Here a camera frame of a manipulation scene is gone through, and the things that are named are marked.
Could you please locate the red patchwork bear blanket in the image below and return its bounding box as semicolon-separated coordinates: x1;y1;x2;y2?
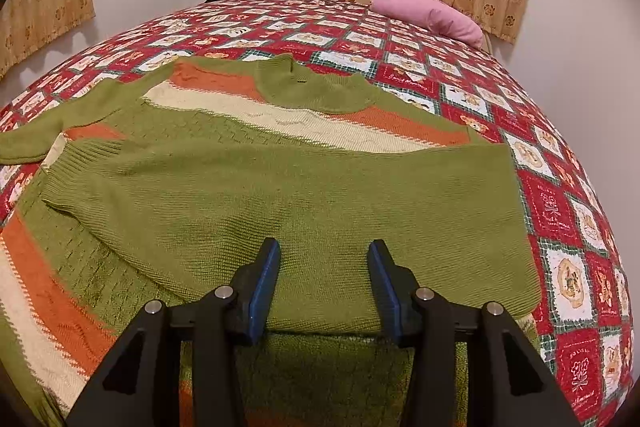
0;0;634;427

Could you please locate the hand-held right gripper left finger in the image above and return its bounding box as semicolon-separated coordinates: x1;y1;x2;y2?
65;237;282;427

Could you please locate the pink pillow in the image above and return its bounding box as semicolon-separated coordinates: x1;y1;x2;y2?
369;0;485;50

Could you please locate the green striped knit sweater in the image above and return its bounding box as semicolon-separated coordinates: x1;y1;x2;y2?
0;54;542;427

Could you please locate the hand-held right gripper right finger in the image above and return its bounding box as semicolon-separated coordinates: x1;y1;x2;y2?
366;239;581;427

